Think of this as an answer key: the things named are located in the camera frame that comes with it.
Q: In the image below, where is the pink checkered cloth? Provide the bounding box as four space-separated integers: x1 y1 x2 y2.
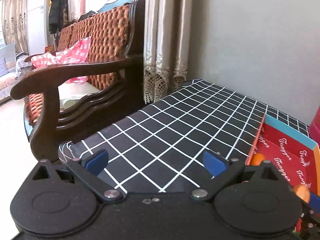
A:
30 36 92 84

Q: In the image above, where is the red thermos flask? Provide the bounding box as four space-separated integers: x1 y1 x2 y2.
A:
309 107 320 146

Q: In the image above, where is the large orange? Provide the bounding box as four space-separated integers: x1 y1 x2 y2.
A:
250 153 266 166

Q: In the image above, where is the wooden sofa with woven cushion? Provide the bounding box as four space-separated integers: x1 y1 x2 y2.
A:
10 0 145 162

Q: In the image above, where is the white air conditioner unit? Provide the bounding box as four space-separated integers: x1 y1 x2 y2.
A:
26 0 54 55

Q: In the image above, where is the colourful cardboard box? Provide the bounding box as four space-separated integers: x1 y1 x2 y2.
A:
246 114 319 196

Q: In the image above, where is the medium orange front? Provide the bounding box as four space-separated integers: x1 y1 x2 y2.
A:
293 184 311 203

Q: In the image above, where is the black hanging coat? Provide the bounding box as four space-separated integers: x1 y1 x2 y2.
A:
49 0 68 34

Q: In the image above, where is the beige lace curtain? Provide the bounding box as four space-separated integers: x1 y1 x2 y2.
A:
143 0 193 103

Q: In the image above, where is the black white grid tablecloth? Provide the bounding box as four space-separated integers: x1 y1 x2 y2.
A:
58 79 309 193

